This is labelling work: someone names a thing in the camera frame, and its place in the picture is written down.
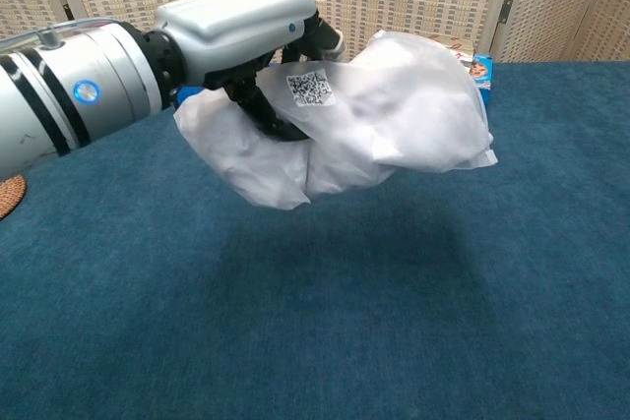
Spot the blue fabric pouch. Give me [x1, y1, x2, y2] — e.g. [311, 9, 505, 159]
[174, 86, 202, 107]

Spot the teal tablecloth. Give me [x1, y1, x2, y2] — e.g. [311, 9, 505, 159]
[0, 59, 630, 420]

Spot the blue cookie box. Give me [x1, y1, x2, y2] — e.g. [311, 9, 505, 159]
[467, 53, 495, 106]

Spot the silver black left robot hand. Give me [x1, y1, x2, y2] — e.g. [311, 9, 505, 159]
[156, 0, 346, 144]

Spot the clear cable on left arm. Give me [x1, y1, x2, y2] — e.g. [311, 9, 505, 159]
[0, 19, 124, 45]

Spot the woven rattan coaster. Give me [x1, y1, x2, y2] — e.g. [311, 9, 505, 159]
[0, 173, 28, 221]

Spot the translucent white plastic bag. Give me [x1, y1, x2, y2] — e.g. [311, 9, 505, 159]
[172, 30, 499, 210]

